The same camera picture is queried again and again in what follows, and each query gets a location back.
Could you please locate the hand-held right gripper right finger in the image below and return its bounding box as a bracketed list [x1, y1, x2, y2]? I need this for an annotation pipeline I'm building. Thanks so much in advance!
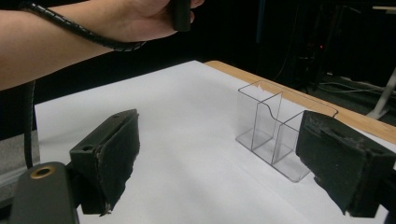
[295, 109, 396, 218]

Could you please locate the white floor cable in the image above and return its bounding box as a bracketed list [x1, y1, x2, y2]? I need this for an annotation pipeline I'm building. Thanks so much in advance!
[317, 76, 396, 95]

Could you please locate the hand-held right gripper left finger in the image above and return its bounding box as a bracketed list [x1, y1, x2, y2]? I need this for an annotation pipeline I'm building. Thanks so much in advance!
[69, 108, 141, 217]

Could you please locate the white metal desk frame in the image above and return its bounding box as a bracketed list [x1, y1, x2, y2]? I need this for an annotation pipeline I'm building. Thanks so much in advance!
[366, 66, 396, 121]

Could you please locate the white paper sheet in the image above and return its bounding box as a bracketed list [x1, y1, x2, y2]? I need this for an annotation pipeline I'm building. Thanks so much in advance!
[34, 60, 396, 224]

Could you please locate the dark equipment rack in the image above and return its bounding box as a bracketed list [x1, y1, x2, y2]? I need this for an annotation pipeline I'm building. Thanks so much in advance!
[295, 0, 332, 91]

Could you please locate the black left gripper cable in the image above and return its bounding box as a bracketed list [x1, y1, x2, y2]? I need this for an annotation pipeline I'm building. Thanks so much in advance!
[18, 0, 148, 170]

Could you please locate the clear plastic desk organizer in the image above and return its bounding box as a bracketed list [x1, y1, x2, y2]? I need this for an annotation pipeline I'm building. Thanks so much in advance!
[235, 79, 339, 183]

